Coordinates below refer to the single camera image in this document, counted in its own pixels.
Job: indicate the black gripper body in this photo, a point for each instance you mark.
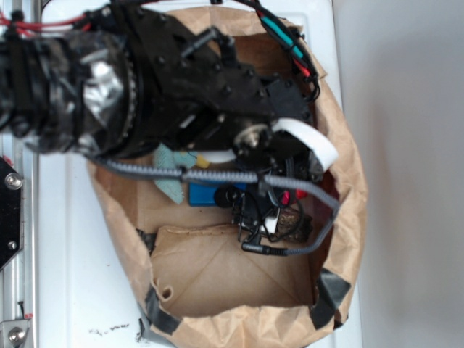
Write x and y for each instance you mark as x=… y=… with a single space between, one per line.
x=193 y=93

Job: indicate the white curved gripper finger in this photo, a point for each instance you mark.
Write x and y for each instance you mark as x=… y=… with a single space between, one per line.
x=324 y=151

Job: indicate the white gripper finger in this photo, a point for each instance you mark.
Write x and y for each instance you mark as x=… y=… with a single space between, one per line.
x=219 y=156

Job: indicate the red paper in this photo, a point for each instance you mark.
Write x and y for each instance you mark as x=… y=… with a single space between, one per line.
x=292 y=197

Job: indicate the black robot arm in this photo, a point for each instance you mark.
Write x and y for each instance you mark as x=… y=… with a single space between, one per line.
x=122 y=80

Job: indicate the yellow foam piece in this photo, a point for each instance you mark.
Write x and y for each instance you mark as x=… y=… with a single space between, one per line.
x=201 y=162

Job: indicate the blue rectangular block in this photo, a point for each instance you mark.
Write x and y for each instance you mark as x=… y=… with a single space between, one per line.
x=203 y=195

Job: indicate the light blue terry cloth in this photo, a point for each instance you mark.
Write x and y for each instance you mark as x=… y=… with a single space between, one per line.
x=168 y=161

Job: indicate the dark brown rough block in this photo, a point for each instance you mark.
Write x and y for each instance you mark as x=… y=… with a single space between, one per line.
x=293 y=226

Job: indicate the brown paper bag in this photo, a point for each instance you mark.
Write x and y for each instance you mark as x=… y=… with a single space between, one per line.
x=194 y=284

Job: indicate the white plastic tray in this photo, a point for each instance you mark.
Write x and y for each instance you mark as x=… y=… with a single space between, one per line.
x=84 y=298

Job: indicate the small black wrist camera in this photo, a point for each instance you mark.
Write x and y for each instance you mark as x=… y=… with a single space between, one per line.
x=251 y=212

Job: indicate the black mounting bracket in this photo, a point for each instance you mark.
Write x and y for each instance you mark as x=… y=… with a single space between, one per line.
x=11 y=212

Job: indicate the aluminium frame rail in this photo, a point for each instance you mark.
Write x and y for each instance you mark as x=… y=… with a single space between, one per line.
x=19 y=279

